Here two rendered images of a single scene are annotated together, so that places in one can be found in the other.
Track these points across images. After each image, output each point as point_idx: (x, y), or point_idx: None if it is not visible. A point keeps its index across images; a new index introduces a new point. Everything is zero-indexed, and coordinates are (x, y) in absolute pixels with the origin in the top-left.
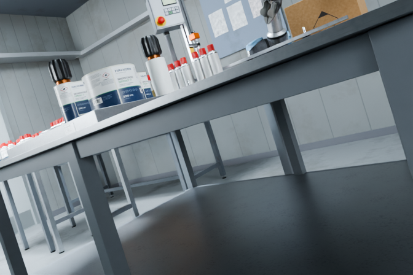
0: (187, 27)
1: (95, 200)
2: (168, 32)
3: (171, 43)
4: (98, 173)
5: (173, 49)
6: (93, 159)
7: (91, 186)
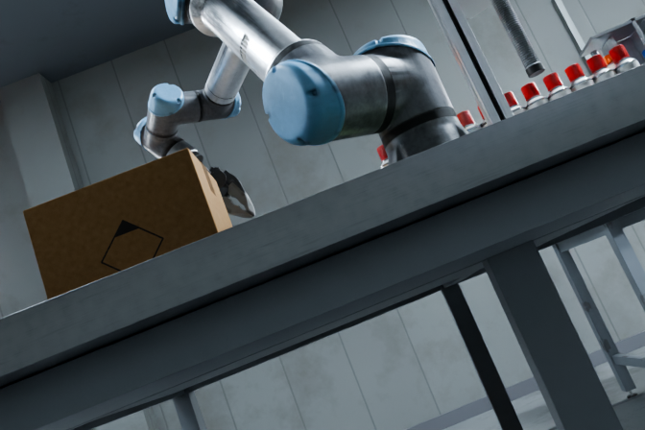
0: (438, 20)
1: (459, 331)
2: None
3: (502, 20)
4: (450, 308)
5: (509, 34)
6: (443, 294)
7: (453, 318)
